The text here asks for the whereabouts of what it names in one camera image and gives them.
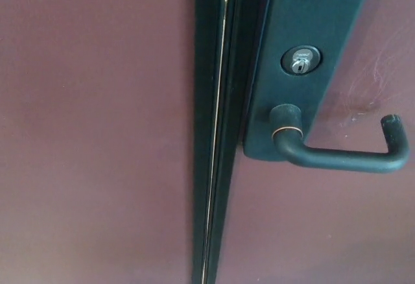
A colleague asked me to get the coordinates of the dark lever door handle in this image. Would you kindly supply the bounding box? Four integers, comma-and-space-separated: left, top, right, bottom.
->
268, 103, 411, 175

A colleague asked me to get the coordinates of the plain maroon door leaf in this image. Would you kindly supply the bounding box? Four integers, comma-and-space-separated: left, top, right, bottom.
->
0, 0, 199, 284

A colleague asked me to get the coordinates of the silver lock cylinder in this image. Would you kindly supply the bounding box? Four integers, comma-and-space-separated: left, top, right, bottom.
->
279, 45, 322, 77

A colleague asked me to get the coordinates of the maroon door leaf with handle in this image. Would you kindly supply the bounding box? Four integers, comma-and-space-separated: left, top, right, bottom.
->
222, 0, 415, 284

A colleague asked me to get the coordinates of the dark handle backplate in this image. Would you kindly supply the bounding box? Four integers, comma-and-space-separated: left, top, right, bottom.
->
243, 0, 377, 163

